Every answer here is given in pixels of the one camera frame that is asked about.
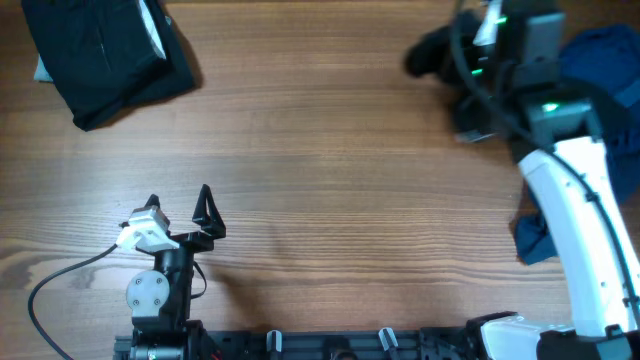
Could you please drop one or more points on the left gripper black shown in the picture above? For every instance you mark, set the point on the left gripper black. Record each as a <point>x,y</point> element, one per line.
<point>210,224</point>

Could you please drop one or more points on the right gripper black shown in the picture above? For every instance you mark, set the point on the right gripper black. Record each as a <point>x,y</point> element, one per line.
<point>462,82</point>

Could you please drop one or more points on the black t-shirt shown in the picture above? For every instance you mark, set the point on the black t-shirt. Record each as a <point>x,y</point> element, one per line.
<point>432,53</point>

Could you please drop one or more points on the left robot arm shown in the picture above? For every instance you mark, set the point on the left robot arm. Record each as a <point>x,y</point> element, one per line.
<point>160,298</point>

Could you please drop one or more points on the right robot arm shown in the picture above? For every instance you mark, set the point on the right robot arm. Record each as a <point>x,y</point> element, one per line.
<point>555,129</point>

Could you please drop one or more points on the blue garment pile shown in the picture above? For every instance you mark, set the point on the blue garment pile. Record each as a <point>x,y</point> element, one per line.
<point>604,62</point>

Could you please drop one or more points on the folded black garment stack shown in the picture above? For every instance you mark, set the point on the folded black garment stack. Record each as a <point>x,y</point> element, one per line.
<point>105,55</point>

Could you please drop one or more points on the folded grey garment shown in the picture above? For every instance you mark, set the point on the folded grey garment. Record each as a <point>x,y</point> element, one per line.
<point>41,74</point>

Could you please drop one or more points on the black mounting rail base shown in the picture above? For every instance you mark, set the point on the black mounting rail base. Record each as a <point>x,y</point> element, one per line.
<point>422,344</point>

